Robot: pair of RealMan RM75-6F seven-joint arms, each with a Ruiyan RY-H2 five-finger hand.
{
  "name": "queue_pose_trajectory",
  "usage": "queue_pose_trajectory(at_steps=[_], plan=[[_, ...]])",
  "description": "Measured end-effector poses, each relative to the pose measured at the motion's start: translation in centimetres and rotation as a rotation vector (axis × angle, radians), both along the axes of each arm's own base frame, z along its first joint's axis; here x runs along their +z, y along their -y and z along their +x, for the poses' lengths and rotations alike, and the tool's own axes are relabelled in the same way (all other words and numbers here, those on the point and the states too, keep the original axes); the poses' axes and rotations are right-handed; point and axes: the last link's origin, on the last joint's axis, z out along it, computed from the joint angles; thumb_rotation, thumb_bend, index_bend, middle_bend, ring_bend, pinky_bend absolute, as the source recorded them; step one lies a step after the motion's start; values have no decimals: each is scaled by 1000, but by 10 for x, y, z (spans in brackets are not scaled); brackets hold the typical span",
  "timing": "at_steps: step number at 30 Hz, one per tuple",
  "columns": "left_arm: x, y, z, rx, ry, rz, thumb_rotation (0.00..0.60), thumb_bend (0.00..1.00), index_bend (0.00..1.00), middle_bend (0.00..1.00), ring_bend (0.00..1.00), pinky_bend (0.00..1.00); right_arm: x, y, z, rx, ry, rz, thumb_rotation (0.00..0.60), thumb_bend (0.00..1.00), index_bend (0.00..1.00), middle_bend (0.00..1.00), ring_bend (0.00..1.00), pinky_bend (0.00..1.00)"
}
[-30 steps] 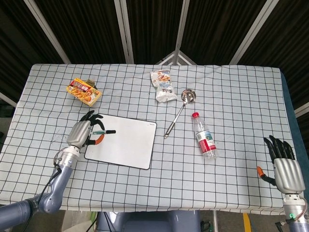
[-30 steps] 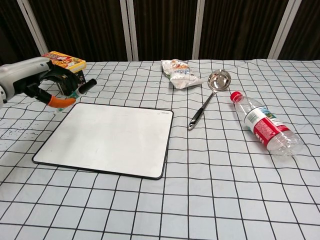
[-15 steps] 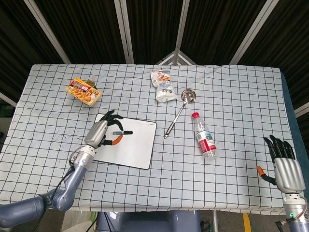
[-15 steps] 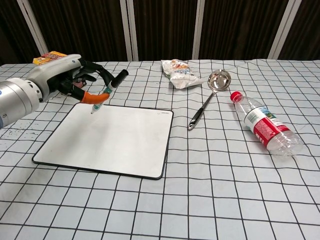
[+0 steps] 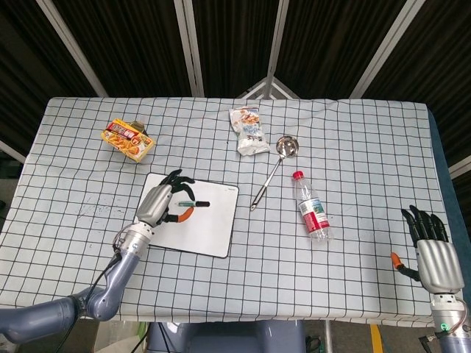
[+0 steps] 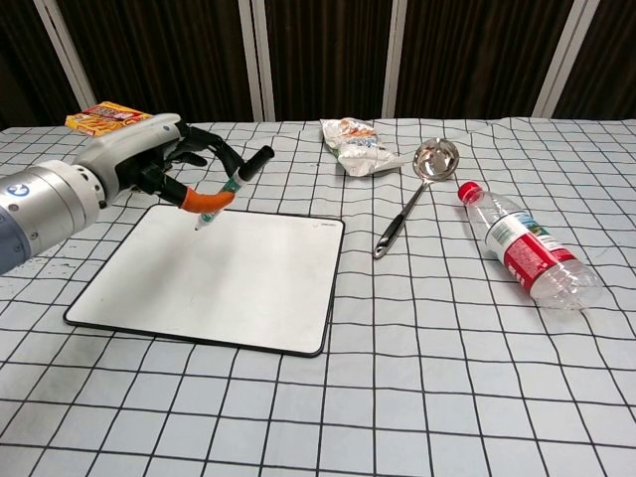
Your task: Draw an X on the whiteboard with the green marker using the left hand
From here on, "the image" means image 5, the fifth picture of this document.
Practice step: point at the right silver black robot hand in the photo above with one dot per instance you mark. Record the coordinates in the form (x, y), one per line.
(439, 264)

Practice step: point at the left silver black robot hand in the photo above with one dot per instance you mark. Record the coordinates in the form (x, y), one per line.
(154, 202)

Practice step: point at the marker pen with black cap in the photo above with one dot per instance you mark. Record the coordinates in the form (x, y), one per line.
(200, 203)

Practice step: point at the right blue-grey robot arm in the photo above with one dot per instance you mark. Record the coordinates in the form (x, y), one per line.
(452, 331)

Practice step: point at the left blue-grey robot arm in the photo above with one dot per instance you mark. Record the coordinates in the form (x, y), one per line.
(110, 294)

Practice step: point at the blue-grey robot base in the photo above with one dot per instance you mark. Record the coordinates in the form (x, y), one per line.
(228, 338)

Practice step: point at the white writing board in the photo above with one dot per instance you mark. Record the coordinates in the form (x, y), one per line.
(209, 228)

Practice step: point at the yellow curry food box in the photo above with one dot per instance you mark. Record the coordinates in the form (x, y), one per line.
(125, 141)

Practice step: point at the crumpled white snack bag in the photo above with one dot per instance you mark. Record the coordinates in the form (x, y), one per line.
(250, 136)

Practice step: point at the blue table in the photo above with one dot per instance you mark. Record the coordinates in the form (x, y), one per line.
(439, 147)

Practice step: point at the checkered white tablecloth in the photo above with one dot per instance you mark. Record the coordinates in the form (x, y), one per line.
(257, 279)

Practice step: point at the metal table leg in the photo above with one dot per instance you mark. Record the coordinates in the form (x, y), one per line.
(329, 338)

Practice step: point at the clear bottle with red label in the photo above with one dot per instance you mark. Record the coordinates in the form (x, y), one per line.
(312, 213)

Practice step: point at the dark folding screen panel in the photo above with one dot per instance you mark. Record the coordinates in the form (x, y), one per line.
(324, 48)
(235, 44)
(129, 48)
(441, 73)
(29, 73)

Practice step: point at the white triangular screen foot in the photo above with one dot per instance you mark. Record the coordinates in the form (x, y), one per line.
(271, 80)

